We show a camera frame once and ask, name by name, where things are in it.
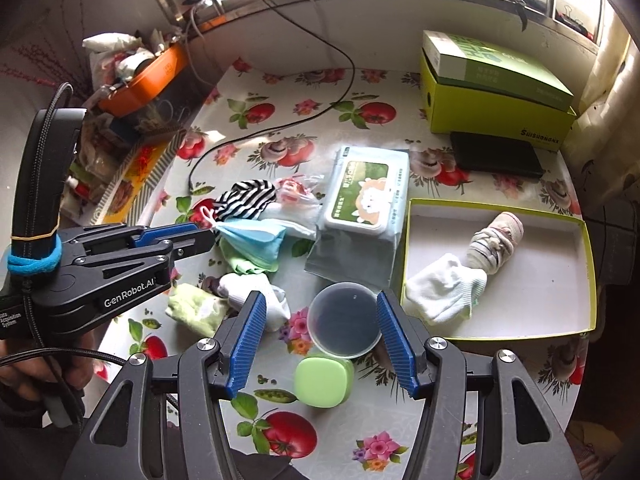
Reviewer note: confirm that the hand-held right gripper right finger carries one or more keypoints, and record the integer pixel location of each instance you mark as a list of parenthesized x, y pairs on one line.
[(397, 345)]

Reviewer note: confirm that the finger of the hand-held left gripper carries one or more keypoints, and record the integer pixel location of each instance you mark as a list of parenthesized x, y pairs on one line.
[(165, 232), (180, 249)]

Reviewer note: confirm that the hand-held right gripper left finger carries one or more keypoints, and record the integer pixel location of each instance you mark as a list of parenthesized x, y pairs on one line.
[(245, 345)]

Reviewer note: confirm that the light green cloth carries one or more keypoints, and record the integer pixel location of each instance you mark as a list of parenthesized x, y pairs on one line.
[(237, 262)]

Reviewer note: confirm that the white sock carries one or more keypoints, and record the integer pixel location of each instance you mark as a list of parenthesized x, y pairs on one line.
[(235, 285)]

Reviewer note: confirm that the green towel with white figure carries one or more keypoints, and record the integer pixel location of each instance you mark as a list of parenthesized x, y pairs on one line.
[(192, 310)]

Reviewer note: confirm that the blue face mask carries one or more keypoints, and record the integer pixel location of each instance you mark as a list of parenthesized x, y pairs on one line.
[(255, 240)]

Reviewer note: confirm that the black and white striped cloth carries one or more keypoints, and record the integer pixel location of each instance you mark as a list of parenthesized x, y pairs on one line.
[(245, 197)]

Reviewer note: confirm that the clear plastic packet red print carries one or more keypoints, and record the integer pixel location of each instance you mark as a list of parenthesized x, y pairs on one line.
[(295, 192)]

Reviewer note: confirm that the yellow-green cardboard tray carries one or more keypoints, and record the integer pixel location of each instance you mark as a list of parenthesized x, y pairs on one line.
[(540, 280)]

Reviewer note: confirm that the person's left hand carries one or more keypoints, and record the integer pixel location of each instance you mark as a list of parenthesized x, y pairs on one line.
[(30, 375)]

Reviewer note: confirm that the clear plastic round cup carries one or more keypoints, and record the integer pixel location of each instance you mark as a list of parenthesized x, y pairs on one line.
[(345, 320)]

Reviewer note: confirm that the patterned cardboard box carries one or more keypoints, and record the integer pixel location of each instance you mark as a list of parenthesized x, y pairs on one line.
[(130, 180)]

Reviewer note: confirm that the grey-white sock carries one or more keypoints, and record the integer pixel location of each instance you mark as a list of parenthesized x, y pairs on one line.
[(445, 290)]

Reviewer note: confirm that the small green case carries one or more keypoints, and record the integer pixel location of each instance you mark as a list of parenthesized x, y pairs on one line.
[(322, 380)]

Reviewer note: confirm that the floral tablecloth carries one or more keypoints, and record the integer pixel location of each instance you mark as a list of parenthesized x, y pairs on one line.
[(350, 430)]

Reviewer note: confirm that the rolled red-striped sock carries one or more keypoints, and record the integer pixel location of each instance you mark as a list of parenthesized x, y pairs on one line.
[(492, 245)]

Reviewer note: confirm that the orange plastic basin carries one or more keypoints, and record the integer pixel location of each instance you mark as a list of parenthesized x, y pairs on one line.
[(150, 85)]

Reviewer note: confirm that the wet wipes pack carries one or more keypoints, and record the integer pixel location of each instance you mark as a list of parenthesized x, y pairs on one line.
[(360, 200)]

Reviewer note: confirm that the white plastic bag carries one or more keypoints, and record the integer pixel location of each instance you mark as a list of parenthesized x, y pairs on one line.
[(110, 41)]

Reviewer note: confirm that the black phone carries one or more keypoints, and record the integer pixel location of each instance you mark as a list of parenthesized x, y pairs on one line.
[(495, 155)]

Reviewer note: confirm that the yellow-green shoe box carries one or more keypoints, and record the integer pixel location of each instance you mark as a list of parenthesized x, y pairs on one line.
[(500, 120)]

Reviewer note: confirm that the white and green flat box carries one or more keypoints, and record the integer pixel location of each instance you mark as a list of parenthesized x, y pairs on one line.
[(480, 67)]

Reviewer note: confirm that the patterned curtain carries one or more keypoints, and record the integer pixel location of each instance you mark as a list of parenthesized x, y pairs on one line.
[(610, 125)]

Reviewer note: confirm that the black binder clip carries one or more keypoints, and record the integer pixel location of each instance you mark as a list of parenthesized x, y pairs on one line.
[(569, 15)]

